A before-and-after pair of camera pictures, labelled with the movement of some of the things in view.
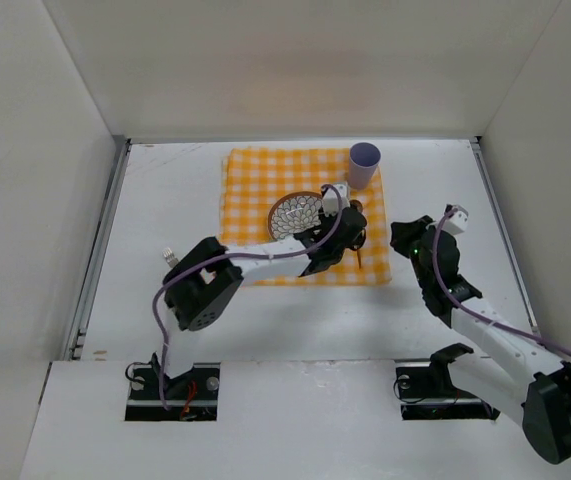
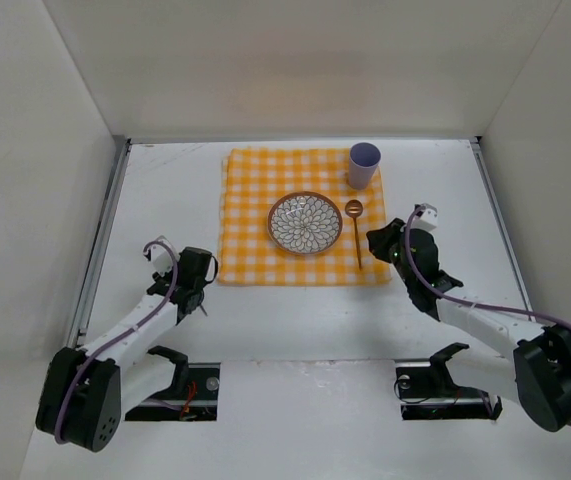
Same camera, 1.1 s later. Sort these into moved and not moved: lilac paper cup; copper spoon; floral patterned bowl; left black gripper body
Moved: left black gripper body
Not moved: copper spoon; lilac paper cup; floral patterned bowl
